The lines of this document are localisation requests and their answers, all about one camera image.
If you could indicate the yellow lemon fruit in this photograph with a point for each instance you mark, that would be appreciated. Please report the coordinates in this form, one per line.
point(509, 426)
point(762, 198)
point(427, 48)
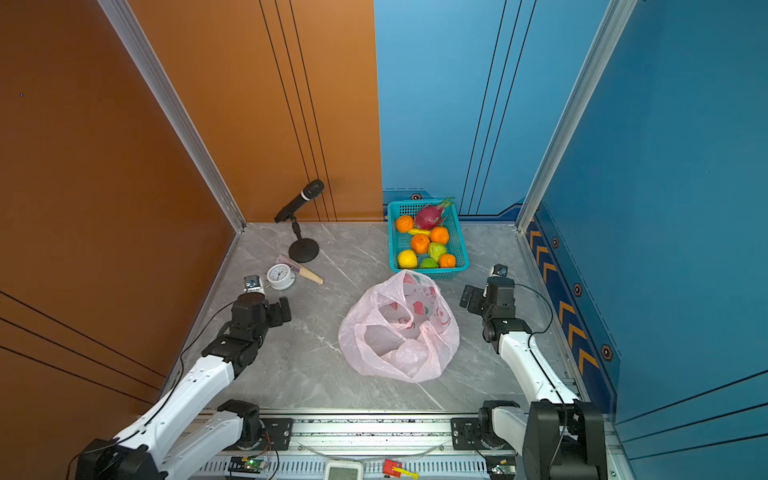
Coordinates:
point(407, 259)

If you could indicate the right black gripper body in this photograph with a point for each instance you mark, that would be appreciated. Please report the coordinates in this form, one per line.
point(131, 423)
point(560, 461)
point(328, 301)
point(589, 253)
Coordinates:
point(478, 301)

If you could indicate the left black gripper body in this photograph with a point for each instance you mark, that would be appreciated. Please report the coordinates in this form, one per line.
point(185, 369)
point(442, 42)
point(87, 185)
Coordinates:
point(275, 318)

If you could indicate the green circuit board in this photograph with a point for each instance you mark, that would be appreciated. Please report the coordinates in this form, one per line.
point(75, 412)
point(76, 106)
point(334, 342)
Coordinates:
point(246, 465)

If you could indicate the white round alarm clock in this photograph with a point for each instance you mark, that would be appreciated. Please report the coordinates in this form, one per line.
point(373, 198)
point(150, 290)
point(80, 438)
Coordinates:
point(280, 277)

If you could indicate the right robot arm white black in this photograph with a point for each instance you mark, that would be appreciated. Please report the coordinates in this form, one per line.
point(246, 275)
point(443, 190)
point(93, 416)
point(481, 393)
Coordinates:
point(561, 436)

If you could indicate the teal plastic basket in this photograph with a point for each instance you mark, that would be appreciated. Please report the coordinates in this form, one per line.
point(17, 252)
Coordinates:
point(401, 241)

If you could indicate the black small box right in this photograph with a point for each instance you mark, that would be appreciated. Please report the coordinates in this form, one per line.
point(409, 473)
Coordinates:
point(501, 467)

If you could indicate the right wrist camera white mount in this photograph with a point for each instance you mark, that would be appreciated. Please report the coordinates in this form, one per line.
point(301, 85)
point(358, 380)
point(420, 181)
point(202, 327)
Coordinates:
point(499, 272)

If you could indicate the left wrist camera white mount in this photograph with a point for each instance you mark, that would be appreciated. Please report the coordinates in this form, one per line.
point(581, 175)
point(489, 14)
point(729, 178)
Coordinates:
point(253, 284)

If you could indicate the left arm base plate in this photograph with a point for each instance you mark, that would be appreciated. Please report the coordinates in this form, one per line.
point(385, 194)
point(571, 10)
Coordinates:
point(274, 433)

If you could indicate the pink plastic bag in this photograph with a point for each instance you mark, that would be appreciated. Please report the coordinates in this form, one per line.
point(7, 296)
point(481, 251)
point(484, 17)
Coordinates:
point(402, 329)

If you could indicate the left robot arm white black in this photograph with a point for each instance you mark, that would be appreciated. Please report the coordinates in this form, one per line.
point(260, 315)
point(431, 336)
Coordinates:
point(155, 445)

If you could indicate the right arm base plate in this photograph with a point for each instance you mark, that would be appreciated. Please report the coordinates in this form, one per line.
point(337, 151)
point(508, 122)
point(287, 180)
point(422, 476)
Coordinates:
point(466, 435)

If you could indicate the white display device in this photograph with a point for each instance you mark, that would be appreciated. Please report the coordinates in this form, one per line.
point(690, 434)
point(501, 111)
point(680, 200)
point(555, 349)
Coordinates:
point(343, 470)

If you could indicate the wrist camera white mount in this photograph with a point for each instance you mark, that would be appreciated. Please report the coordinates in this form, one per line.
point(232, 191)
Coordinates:
point(499, 272)
point(253, 284)

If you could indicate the red yellow button box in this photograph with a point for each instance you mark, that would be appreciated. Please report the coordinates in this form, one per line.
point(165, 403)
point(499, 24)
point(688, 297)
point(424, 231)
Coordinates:
point(394, 469)

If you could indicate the pink dragon fruit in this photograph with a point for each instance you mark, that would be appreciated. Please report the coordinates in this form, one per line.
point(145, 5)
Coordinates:
point(431, 216)

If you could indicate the orange tangerine fruit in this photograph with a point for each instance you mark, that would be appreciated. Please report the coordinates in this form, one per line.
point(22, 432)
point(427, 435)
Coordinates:
point(419, 244)

